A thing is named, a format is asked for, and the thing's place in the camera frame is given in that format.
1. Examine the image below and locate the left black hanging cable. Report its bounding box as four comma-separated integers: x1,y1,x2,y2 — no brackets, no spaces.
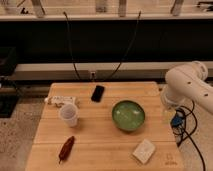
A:
62,11,82,81

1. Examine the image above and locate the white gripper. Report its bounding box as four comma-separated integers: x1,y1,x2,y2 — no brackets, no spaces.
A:
161,87,182,124

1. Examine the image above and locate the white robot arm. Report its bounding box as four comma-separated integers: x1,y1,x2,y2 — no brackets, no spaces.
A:
160,61,213,123

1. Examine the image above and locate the white wall outlet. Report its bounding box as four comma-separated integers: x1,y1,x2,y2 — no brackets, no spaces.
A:
89,71,97,80

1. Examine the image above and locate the black smartphone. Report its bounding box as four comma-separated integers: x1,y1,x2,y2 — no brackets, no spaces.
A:
91,85,105,102

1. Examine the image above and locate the right black hanging cable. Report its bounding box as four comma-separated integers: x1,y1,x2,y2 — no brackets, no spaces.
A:
103,10,142,82

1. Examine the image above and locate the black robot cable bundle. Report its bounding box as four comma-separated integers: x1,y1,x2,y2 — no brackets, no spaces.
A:
172,100,208,171

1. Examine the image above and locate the white sponge block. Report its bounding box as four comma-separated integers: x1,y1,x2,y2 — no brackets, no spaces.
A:
133,139,156,164

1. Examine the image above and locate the green ceramic bowl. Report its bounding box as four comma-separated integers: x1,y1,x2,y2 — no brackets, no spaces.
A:
112,100,145,132

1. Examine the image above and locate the translucent plastic cup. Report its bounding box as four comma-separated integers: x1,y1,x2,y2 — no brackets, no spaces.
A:
59,104,78,127

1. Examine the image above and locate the black box at left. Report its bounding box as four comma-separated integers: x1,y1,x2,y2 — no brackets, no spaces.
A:
0,46,19,118

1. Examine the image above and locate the black hanging cable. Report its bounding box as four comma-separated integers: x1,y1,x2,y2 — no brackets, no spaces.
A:
103,10,142,82
62,11,82,81

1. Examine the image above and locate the blue object on floor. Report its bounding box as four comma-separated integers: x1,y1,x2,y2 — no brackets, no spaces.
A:
170,111,185,127

